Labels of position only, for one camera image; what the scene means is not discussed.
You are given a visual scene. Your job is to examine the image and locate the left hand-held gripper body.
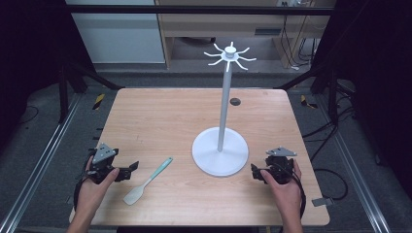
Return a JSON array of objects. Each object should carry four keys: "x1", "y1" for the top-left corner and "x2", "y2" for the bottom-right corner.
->
[{"x1": 86, "y1": 142, "x2": 120, "y2": 185}]

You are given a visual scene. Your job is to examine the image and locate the aluminium floor rail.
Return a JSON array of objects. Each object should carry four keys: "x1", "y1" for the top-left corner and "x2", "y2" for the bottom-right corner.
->
[
  {"x1": 314, "y1": 93, "x2": 394, "y2": 233},
  {"x1": 0, "y1": 92, "x2": 83, "y2": 233}
]

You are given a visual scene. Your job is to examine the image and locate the person's left hand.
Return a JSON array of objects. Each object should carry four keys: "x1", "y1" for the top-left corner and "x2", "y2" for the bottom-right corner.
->
[{"x1": 76, "y1": 155, "x2": 120, "y2": 215}]

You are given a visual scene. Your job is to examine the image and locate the black horizontal bar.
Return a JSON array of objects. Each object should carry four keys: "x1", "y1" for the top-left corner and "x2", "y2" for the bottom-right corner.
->
[{"x1": 65, "y1": 4, "x2": 335, "y2": 17}]

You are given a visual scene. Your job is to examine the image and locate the teal handled white spatula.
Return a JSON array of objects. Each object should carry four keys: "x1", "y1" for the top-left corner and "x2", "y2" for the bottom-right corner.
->
[{"x1": 122, "y1": 156, "x2": 174, "y2": 207}]

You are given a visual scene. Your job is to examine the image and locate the yellow black striped tape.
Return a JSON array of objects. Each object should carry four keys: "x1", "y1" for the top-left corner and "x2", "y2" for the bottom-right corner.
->
[
  {"x1": 91, "y1": 92, "x2": 107, "y2": 112},
  {"x1": 299, "y1": 93, "x2": 319, "y2": 110}
]

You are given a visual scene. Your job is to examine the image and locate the black floor cable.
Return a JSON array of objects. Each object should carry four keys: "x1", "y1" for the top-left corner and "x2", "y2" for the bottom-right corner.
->
[{"x1": 300, "y1": 106, "x2": 356, "y2": 202}]

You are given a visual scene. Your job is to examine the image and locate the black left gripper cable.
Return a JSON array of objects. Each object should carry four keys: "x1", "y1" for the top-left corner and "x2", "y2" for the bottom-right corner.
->
[{"x1": 73, "y1": 148, "x2": 97, "y2": 212}]

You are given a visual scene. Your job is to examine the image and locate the grey flat floor plate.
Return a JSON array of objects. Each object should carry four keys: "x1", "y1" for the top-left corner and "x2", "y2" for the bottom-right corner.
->
[{"x1": 311, "y1": 196, "x2": 335, "y2": 208}]

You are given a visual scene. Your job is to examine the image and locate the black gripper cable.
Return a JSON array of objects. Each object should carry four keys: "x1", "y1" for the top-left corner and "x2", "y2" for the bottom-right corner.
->
[
  {"x1": 282, "y1": 164, "x2": 307, "y2": 221},
  {"x1": 73, "y1": 148, "x2": 97, "y2": 212}
]

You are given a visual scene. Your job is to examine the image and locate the person's right hand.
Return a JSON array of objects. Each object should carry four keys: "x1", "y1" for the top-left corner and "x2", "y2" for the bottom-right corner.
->
[{"x1": 259, "y1": 159, "x2": 304, "y2": 216}]

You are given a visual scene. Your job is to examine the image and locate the hanging black cables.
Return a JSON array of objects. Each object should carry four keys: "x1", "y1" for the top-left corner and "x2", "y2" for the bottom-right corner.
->
[{"x1": 279, "y1": 1, "x2": 322, "y2": 71}]

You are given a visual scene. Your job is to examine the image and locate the white hook stand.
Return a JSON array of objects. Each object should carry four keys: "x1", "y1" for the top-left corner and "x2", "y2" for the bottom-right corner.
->
[{"x1": 190, "y1": 41, "x2": 258, "y2": 178}]

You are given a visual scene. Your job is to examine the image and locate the white cabinet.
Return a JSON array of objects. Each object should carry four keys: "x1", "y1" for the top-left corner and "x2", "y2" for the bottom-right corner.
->
[{"x1": 65, "y1": 0, "x2": 166, "y2": 65}]

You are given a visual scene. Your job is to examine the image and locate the black metal stand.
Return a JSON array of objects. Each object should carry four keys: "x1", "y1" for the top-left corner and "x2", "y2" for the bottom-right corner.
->
[
  {"x1": 57, "y1": 59, "x2": 125, "y2": 124},
  {"x1": 274, "y1": 61, "x2": 340, "y2": 126}
]

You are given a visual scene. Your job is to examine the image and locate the black curtain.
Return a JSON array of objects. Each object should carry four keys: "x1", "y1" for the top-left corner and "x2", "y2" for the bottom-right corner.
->
[
  {"x1": 310, "y1": 0, "x2": 412, "y2": 198},
  {"x1": 0, "y1": 0, "x2": 95, "y2": 150}
]

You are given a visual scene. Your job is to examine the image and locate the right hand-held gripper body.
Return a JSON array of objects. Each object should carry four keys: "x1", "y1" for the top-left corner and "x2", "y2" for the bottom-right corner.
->
[{"x1": 264, "y1": 147, "x2": 298, "y2": 185}]

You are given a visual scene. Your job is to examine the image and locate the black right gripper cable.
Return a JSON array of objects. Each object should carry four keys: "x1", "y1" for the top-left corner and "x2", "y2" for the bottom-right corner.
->
[{"x1": 282, "y1": 164, "x2": 307, "y2": 221}]

